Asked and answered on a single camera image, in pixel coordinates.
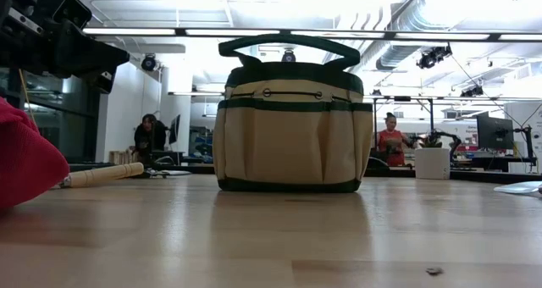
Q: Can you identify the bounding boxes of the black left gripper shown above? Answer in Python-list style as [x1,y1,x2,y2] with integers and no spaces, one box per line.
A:
[0,0,130,95]

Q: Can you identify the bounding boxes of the narrow silver trowel wooden handle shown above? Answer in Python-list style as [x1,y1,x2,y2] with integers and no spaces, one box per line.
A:
[58,162,146,190]

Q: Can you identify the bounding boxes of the red gardening glove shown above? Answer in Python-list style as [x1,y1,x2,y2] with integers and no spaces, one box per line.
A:
[0,96,71,211]

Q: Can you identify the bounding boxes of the green handled pruning shears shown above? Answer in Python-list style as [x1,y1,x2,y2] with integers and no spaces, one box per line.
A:
[142,168,192,180]

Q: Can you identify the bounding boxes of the beige green gardening tote bag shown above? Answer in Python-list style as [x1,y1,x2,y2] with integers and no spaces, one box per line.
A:
[213,33,374,193]

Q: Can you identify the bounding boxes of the wide grey trowel wooden handle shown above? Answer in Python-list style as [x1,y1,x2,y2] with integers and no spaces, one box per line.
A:
[493,180,542,197]

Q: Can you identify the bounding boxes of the long ceiling light strip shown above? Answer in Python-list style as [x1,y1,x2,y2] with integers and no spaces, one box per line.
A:
[81,26,542,42]

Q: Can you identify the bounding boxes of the person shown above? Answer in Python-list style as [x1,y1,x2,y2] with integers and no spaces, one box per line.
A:
[375,112,414,168]
[133,113,169,165]

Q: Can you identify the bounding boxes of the wooden crate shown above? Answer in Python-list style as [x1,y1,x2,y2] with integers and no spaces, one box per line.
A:
[108,150,137,165]

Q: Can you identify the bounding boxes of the small black computer monitor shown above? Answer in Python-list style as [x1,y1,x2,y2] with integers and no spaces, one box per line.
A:
[169,114,182,146]

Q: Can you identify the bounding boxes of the small green plant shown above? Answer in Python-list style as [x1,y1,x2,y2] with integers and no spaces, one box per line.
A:
[418,130,445,150]

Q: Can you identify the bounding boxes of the white plant pot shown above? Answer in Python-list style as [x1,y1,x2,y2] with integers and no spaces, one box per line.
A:
[414,147,451,180]

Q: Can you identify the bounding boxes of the large black computer monitor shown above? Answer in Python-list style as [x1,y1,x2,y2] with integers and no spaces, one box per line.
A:
[476,112,515,151]

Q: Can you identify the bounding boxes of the dark background desk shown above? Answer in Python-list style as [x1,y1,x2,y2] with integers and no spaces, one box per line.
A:
[451,150,539,174]

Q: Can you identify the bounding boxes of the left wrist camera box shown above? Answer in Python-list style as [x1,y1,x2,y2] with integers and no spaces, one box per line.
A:
[40,0,93,29]

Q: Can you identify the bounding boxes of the thin yellow hanging cord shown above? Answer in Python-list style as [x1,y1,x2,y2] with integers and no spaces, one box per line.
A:
[18,69,37,124]

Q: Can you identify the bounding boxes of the black metal table frame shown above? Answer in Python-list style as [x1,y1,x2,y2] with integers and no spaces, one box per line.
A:
[67,162,542,186]

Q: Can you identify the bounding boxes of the silver ventilation duct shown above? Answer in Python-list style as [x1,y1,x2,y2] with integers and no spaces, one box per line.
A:
[374,0,467,71]

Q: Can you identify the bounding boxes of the black stand frame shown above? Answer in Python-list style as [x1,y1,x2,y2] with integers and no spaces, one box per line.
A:
[371,94,436,150]

